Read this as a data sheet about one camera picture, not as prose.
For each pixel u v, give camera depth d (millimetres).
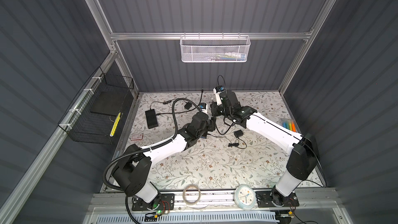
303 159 439
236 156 888
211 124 744
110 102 742
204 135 946
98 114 728
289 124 1011
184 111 1088
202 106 735
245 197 722
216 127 852
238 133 957
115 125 693
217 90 727
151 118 1038
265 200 723
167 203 722
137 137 960
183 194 743
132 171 434
